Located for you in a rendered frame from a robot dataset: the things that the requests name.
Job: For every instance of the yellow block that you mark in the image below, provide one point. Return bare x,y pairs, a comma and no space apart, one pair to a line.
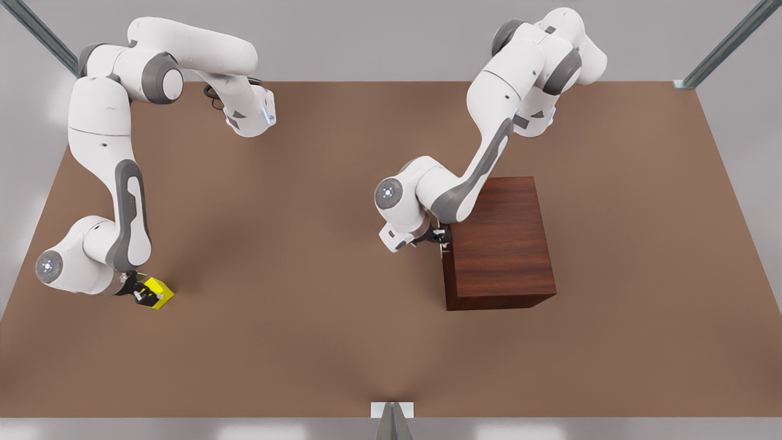
157,293

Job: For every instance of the dark wooden box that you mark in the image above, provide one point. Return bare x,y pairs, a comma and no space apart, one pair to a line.
504,247

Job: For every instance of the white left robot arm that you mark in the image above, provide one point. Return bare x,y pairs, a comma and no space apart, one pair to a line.
507,91

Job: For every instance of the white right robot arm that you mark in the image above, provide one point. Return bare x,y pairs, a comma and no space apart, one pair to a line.
101,143

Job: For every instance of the silver frame post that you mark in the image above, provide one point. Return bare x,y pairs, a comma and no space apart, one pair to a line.
724,46
391,420
44,35

